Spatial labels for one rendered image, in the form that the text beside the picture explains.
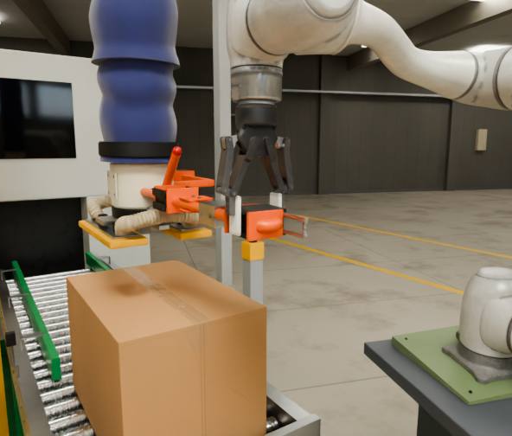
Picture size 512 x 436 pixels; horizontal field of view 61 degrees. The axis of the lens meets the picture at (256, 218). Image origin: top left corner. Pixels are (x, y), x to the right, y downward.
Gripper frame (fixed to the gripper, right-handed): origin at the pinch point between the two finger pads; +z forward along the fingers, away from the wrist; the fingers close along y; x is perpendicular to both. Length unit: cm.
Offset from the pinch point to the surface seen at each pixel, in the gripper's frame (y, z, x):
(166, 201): 5.0, -0.1, -30.8
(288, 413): -30, 65, -28
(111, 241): 15.1, 10.5, -43.0
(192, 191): -1.5, -2.3, -30.3
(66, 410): 23, 72, -76
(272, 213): -0.2, -1.5, 4.7
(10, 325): 33, 65, -146
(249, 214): 4.5, -1.5, 4.8
